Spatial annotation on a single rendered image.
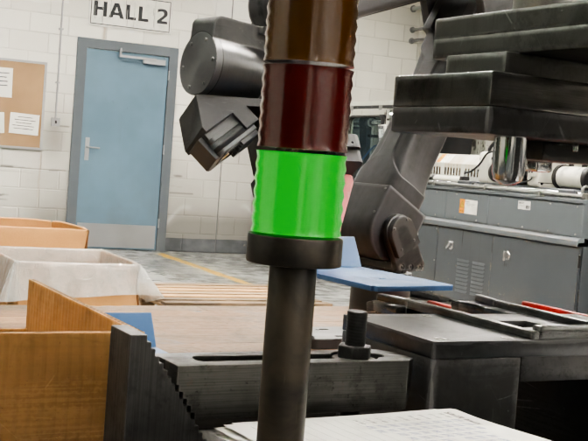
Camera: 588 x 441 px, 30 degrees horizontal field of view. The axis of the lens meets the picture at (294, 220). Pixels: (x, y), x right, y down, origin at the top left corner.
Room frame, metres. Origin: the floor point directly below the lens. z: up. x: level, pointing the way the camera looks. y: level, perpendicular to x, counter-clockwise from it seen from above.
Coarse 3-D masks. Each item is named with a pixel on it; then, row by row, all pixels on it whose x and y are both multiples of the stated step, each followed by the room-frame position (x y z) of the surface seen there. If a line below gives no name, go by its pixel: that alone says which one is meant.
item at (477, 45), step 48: (528, 0) 0.69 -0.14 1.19; (480, 48) 0.70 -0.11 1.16; (528, 48) 0.66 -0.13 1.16; (576, 48) 0.62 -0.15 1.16; (432, 96) 0.68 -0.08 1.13; (480, 96) 0.64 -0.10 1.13; (528, 96) 0.64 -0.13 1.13; (576, 96) 0.66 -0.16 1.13; (528, 144) 0.69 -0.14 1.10; (576, 144) 0.68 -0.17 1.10
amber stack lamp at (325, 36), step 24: (288, 0) 0.44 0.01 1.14; (312, 0) 0.44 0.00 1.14; (336, 0) 0.44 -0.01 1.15; (288, 24) 0.44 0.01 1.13; (312, 24) 0.44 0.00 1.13; (336, 24) 0.44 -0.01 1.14; (264, 48) 0.45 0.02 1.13; (288, 48) 0.44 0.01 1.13; (312, 48) 0.44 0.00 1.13; (336, 48) 0.44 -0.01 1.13
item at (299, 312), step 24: (264, 240) 0.44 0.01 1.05; (288, 240) 0.44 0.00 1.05; (312, 240) 0.44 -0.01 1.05; (336, 240) 0.45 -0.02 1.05; (264, 264) 0.44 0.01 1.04; (288, 264) 0.44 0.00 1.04; (312, 264) 0.44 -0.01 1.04; (336, 264) 0.45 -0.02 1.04; (288, 288) 0.45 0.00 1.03; (312, 288) 0.45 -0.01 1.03; (288, 312) 0.45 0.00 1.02; (312, 312) 0.45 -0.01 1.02; (264, 336) 0.45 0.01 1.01; (288, 336) 0.45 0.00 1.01; (264, 360) 0.45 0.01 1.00; (288, 360) 0.45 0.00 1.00; (264, 384) 0.45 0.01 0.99; (288, 384) 0.45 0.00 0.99; (264, 408) 0.45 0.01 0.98; (288, 408) 0.45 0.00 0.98; (264, 432) 0.45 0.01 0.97; (288, 432) 0.45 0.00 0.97
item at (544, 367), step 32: (416, 384) 0.63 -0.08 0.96; (448, 384) 0.62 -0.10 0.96; (480, 384) 0.63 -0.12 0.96; (512, 384) 0.65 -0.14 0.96; (544, 384) 0.73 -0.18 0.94; (576, 384) 0.70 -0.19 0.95; (480, 416) 0.63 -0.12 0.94; (512, 416) 0.65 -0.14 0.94; (544, 416) 0.73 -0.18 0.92; (576, 416) 0.70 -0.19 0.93
